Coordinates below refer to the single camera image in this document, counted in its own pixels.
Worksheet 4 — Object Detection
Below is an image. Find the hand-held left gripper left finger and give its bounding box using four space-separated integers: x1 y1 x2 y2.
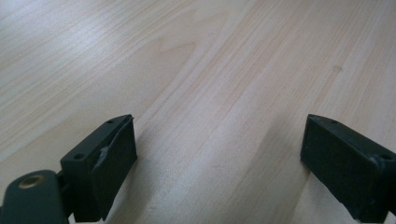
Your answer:
60 113 138 224

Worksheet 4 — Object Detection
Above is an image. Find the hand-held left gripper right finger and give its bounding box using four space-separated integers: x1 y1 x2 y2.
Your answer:
300 113 396 224

